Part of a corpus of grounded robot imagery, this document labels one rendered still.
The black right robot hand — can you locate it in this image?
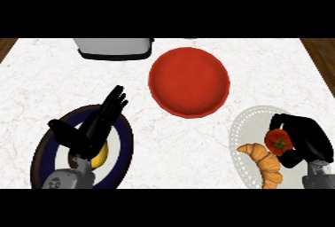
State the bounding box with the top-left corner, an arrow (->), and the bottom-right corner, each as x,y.
269,113 -> 335,169

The red tomato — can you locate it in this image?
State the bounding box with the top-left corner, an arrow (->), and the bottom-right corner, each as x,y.
265,128 -> 296,157

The white lace placemat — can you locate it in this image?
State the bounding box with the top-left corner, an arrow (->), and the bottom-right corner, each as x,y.
229,105 -> 313,190

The yellow fruit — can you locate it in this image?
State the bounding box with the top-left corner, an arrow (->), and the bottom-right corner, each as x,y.
90,141 -> 110,170

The red bowl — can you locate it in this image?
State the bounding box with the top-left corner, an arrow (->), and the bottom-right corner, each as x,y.
148,47 -> 232,120

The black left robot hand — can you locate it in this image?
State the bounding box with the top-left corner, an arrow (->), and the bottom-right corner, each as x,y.
48,85 -> 130,161

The grey appliance with black base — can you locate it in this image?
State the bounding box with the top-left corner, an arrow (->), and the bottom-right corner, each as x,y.
73,38 -> 157,61

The golden croissant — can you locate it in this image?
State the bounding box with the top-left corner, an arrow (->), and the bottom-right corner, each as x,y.
237,143 -> 284,190

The navy and white plate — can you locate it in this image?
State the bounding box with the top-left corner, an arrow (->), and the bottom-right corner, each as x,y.
30,104 -> 135,190

